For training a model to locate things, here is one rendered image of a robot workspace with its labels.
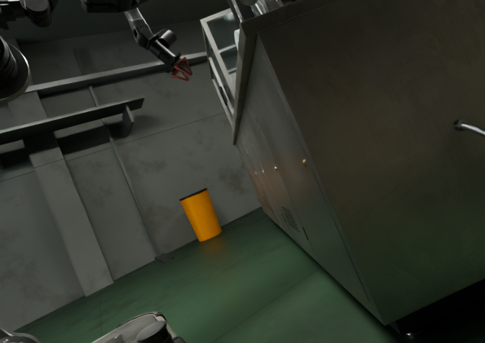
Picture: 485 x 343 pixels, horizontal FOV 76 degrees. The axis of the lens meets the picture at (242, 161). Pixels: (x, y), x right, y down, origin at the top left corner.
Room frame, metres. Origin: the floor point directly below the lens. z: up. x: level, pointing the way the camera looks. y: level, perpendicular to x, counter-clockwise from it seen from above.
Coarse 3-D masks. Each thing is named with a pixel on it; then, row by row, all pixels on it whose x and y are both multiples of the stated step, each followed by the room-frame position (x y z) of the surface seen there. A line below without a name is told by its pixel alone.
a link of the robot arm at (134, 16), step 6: (126, 12) 1.29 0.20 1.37; (132, 12) 1.28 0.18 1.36; (138, 12) 1.30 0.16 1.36; (132, 18) 1.28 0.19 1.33; (138, 18) 1.28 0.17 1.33; (132, 24) 1.28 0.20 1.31; (138, 24) 1.28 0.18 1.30; (144, 24) 1.29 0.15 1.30; (132, 30) 1.31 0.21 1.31; (138, 30) 1.27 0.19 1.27; (150, 30) 1.30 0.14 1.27; (138, 36) 1.29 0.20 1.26; (138, 42) 1.32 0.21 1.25; (144, 42) 1.30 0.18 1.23
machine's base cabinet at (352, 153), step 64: (384, 0) 0.77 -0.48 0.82; (448, 0) 0.78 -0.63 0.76; (256, 64) 0.89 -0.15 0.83; (320, 64) 0.76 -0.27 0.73; (384, 64) 0.77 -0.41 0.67; (448, 64) 0.77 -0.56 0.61; (256, 128) 1.37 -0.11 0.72; (320, 128) 0.75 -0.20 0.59; (384, 128) 0.76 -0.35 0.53; (448, 128) 0.77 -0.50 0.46; (256, 192) 3.08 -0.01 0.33; (320, 192) 0.79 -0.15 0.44; (384, 192) 0.76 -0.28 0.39; (448, 192) 0.77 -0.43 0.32; (320, 256) 1.16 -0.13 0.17; (384, 256) 0.75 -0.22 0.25; (448, 256) 0.76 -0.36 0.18; (384, 320) 0.75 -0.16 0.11
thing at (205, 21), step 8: (216, 16) 2.04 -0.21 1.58; (208, 32) 2.03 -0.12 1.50; (216, 48) 2.03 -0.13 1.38; (208, 56) 2.59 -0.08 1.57; (216, 56) 2.03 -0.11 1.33; (224, 72) 2.03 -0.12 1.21; (216, 88) 3.19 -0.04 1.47; (232, 88) 2.03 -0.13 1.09; (224, 96) 2.56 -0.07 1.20; (232, 96) 2.06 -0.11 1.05; (232, 112) 2.61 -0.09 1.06
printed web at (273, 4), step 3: (264, 0) 1.41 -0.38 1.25; (267, 0) 1.41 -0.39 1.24; (273, 0) 1.41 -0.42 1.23; (267, 3) 1.41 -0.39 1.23; (270, 3) 1.41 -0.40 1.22; (273, 3) 1.41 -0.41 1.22; (276, 3) 1.41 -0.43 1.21; (267, 6) 1.41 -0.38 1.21; (270, 6) 1.41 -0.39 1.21; (273, 6) 1.41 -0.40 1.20; (276, 6) 1.41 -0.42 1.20; (279, 6) 1.41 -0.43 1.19; (270, 9) 1.41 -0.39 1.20; (273, 9) 1.41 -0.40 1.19
